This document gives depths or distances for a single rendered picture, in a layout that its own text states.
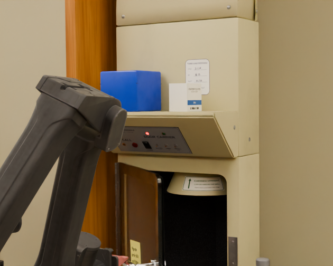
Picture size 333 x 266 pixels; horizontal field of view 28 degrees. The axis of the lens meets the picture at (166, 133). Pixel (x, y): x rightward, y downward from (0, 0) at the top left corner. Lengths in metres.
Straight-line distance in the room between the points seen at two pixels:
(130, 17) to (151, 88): 0.20
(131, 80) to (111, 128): 0.48
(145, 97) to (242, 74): 0.22
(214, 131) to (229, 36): 0.22
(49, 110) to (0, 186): 0.12
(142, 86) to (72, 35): 0.23
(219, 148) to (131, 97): 0.22
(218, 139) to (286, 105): 0.50
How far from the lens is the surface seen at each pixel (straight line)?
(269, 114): 1.87
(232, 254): 1.48
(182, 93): 1.40
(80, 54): 1.57
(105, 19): 1.66
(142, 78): 1.45
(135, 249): 1.47
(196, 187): 1.52
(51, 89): 0.93
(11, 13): 2.43
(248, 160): 1.48
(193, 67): 1.48
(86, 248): 1.21
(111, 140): 0.99
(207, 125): 1.36
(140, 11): 1.57
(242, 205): 1.47
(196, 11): 1.49
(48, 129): 0.91
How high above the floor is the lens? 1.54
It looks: 3 degrees down
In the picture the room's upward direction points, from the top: 1 degrees counter-clockwise
